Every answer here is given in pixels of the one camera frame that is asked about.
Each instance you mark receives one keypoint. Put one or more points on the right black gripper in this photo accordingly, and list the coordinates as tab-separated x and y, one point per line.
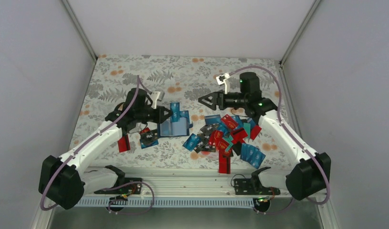
220	101

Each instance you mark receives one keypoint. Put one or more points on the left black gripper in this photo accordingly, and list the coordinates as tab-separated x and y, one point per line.
157	119

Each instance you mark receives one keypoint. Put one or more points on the navy blue card holder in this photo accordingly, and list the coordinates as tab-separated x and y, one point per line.
176	129

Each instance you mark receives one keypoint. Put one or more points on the blue UP card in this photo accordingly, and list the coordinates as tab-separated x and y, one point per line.
175	108

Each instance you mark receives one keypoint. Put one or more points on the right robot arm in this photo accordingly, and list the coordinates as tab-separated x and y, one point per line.
310	172

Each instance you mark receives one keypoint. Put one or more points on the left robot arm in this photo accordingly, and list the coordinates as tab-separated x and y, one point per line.
117	123

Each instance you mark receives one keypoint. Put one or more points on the red vip card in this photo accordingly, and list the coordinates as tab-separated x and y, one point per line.
223	147
229	122

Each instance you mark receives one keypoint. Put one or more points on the black visa card left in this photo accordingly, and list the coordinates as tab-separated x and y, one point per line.
149	136

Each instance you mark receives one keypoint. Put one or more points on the blue card under black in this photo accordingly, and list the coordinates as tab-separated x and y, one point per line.
147	145

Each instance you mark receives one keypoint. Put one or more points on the blue card pile left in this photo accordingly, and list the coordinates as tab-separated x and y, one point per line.
191	142

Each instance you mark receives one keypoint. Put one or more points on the blue card pile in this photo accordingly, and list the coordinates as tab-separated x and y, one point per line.
257	158
191	142
247	151

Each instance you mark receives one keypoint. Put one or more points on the teal card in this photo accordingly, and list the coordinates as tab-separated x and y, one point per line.
247	128

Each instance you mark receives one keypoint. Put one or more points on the red card pile right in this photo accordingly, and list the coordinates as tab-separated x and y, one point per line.
239	135

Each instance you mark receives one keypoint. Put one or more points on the red card pile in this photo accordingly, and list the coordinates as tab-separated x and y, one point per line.
224	164
239	135

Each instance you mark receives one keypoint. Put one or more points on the black visa card pile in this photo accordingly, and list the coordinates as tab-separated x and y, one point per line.
204	146

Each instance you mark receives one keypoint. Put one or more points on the red card left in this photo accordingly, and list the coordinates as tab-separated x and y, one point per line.
124	144

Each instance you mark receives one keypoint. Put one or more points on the blue card pile centre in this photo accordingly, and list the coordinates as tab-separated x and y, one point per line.
247	151

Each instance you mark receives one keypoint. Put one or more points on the red card pile bottom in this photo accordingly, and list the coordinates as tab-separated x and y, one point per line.
224	164

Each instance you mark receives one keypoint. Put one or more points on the blue card pile right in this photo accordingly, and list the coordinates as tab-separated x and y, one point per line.
257	158

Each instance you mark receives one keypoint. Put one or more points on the floral patterned table mat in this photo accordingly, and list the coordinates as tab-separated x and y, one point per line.
183	80

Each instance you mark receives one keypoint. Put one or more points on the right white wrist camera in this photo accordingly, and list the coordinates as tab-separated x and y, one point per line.
223	79

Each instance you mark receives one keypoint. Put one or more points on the aluminium rail frame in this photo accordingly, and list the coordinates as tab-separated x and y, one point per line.
185	185

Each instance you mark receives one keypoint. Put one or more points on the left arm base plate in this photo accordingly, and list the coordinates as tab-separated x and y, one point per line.
120	188

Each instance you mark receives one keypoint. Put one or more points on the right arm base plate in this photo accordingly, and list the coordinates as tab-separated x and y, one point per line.
244	187

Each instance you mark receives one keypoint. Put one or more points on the blue slotted cable duct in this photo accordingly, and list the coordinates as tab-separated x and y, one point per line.
141	202

